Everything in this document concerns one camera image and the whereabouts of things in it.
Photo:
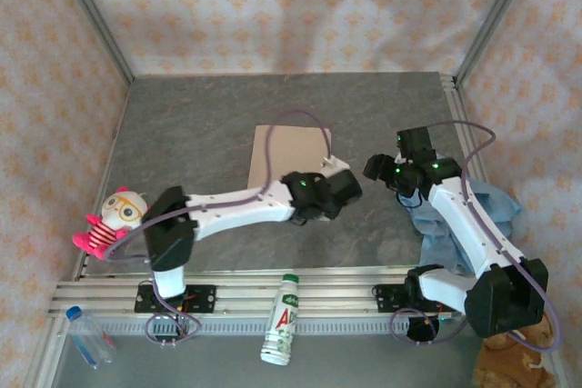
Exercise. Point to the clear bottle blue cap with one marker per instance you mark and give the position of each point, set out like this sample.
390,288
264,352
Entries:
88,338

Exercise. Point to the short aluminium side rail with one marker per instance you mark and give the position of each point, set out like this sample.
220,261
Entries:
456,106

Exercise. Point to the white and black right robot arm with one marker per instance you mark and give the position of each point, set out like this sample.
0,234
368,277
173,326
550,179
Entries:
468,224

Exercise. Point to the brown cardboard folder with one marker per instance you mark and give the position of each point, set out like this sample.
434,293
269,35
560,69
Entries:
295,152

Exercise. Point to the brown plush bear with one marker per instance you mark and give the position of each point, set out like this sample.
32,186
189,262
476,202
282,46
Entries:
509,365

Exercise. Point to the long aluminium rail assembly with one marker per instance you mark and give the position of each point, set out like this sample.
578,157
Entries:
245,297

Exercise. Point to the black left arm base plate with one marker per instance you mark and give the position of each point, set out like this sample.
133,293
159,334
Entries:
204,297

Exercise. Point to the pink and white plush panda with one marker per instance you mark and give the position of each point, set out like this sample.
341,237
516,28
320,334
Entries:
120,208

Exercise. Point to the aluminium frame post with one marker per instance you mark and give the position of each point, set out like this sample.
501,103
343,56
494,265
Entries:
92,11
497,11

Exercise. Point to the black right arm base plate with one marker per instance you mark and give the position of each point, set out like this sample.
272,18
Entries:
386,297

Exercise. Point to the blue cloth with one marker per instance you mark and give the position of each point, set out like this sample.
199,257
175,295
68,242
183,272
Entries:
500,206

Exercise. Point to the white drink bottle green cap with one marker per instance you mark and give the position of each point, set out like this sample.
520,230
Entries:
284,320

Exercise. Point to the black controller box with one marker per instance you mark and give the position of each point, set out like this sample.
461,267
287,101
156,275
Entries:
420,329

